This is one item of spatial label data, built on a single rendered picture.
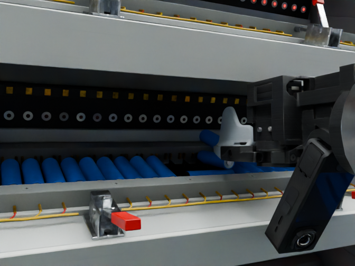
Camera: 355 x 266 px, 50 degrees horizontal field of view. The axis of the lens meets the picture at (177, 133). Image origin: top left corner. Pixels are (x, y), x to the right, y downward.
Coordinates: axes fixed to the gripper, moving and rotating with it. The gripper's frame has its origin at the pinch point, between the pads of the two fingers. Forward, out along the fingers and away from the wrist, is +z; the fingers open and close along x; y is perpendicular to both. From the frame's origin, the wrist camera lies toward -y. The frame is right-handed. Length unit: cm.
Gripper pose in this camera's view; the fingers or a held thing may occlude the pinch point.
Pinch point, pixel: (229, 153)
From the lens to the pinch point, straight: 47.5
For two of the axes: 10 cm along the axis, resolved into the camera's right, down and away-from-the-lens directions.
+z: -4.4, 0.3, 9.0
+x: -9.0, 0.0, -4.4
